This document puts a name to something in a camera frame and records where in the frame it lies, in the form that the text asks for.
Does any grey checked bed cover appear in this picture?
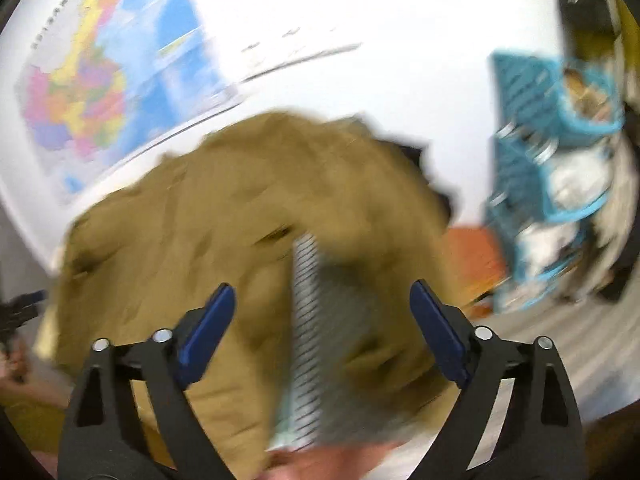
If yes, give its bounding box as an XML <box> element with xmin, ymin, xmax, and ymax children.
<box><xmin>270</xmin><ymin>230</ymin><xmax>640</xmax><ymax>461</ymax></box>

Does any blue plastic basket rack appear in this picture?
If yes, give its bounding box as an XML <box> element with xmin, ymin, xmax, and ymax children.
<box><xmin>482</xmin><ymin>50</ymin><xmax>628</xmax><ymax>311</ymax></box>

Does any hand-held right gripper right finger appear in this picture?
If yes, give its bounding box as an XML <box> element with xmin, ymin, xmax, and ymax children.
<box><xmin>409</xmin><ymin>280</ymin><xmax>586</xmax><ymax>480</ymax></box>

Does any black garment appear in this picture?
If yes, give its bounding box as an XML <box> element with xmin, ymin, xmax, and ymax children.
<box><xmin>350</xmin><ymin>115</ymin><xmax>463</xmax><ymax>221</ymax></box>

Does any black bag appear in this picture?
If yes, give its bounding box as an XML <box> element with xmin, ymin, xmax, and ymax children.
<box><xmin>557</xmin><ymin>0</ymin><xmax>617</xmax><ymax>56</ymax></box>

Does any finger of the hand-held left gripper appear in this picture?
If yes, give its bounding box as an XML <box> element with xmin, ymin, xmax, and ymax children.
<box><xmin>0</xmin><ymin>290</ymin><xmax>48</xmax><ymax>328</ymax></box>

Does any olive brown garment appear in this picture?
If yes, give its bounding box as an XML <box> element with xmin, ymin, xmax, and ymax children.
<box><xmin>52</xmin><ymin>110</ymin><xmax>463</xmax><ymax>480</ymax></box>

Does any person's left hand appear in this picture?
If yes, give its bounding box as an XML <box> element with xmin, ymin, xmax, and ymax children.
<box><xmin>0</xmin><ymin>340</ymin><xmax>31</xmax><ymax>386</ymax></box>

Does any grey wooden headboard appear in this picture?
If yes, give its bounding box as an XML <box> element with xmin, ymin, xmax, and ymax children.
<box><xmin>0</xmin><ymin>207</ymin><xmax>58</xmax><ymax>311</ymax></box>

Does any colourful wall map poster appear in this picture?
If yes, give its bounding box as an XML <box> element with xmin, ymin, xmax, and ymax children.
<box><xmin>15</xmin><ymin>0</ymin><xmax>241</xmax><ymax>206</ymax></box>

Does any orange box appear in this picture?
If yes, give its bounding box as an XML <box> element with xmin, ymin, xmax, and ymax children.
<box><xmin>445</xmin><ymin>227</ymin><xmax>507</xmax><ymax>306</ymax></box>

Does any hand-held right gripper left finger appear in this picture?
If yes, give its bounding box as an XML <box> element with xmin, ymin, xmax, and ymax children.
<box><xmin>56</xmin><ymin>282</ymin><xmax>237</xmax><ymax>480</ymax></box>

